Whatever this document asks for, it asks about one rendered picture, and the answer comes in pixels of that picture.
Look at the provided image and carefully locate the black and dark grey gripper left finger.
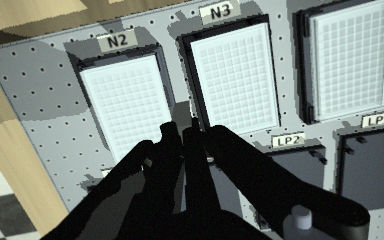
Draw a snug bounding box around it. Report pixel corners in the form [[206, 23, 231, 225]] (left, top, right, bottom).
[[39, 102, 185, 240]]

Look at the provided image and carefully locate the black l-shaped corner locator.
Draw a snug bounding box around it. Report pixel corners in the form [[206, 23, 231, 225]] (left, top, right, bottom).
[[77, 45, 176, 119]]

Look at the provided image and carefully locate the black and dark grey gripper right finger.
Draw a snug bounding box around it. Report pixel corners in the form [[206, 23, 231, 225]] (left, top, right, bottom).
[[180, 100, 371, 240]]

